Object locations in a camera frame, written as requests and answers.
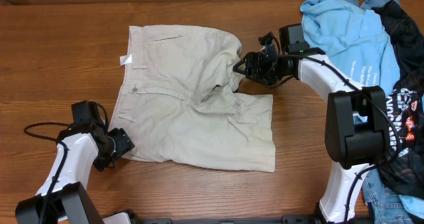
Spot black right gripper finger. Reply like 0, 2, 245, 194
233, 68, 250, 79
233, 54, 249, 68

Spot beige shorts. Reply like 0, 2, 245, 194
111, 25, 276, 172

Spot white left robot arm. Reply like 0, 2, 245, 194
15, 123, 138, 224

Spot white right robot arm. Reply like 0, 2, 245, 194
233, 48, 390, 223

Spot light blue t-shirt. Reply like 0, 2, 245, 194
300, 0, 423, 223

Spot dark printed t-shirt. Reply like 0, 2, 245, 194
373, 0, 423, 199

